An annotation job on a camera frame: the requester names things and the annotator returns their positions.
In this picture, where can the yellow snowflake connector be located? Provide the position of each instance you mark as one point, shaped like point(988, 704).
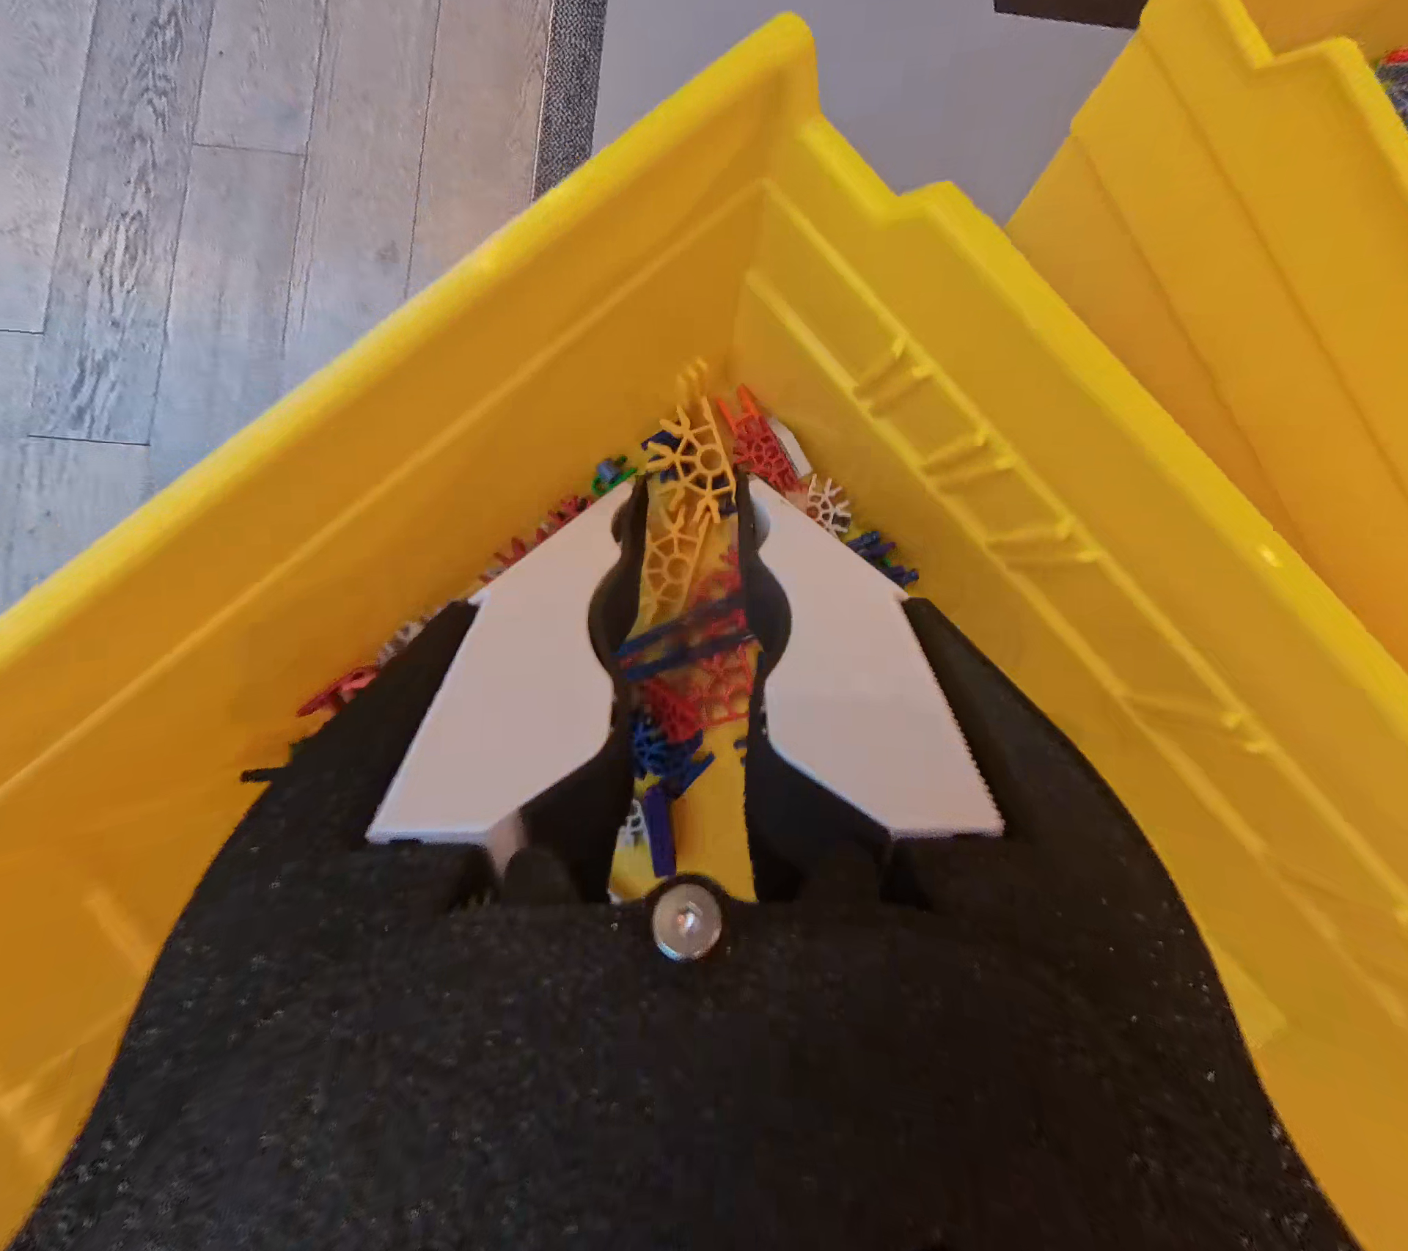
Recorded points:
point(693, 470)

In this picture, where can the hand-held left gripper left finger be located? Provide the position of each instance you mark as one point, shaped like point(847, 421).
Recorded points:
point(494, 724)

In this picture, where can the yellow plastic bin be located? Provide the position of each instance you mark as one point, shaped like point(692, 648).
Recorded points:
point(1231, 239)
point(439, 459)

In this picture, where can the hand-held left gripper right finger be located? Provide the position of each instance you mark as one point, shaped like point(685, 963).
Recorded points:
point(881, 724)

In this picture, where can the pile of colourful connectors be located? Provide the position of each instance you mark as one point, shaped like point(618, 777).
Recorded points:
point(771, 448)

